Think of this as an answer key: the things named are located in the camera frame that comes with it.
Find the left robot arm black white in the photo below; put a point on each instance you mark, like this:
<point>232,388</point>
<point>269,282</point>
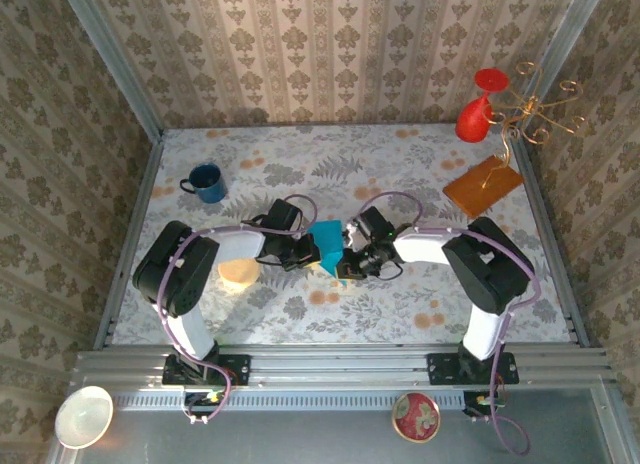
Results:
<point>192,329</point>

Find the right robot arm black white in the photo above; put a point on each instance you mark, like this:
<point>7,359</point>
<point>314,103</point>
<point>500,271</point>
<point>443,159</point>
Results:
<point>487,329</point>

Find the floral patterned table cloth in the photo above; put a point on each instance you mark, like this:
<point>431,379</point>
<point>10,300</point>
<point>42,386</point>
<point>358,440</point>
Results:
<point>350,314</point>

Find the pale orange round disc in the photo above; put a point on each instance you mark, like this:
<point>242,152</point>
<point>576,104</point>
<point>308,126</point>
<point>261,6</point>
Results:
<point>240,276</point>

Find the dark blue enamel mug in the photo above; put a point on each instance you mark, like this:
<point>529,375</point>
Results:
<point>207,184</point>

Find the red floral small plate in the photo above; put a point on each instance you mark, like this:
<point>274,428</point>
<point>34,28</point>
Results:
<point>416,417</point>

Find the red plastic wine glass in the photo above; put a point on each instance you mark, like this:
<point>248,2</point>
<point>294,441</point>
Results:
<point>472,121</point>

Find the white round bowl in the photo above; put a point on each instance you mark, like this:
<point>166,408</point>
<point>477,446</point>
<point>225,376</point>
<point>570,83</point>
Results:
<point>82,416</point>

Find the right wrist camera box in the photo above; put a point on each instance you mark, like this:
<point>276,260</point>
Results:
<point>352,231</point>

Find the aluminium front frame beam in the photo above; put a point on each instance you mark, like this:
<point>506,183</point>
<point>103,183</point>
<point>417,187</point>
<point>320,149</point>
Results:
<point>340,366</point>

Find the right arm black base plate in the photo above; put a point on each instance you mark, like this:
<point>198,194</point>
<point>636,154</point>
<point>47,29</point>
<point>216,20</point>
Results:
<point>437,369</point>

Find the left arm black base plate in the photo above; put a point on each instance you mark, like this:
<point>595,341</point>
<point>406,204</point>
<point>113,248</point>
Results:
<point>240,369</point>

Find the aluminium side rail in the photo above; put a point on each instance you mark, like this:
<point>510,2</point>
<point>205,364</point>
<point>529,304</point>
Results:
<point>542,209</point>
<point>134,214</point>

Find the aluminium corner post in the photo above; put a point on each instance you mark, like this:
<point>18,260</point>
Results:
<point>559,59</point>
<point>112,59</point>

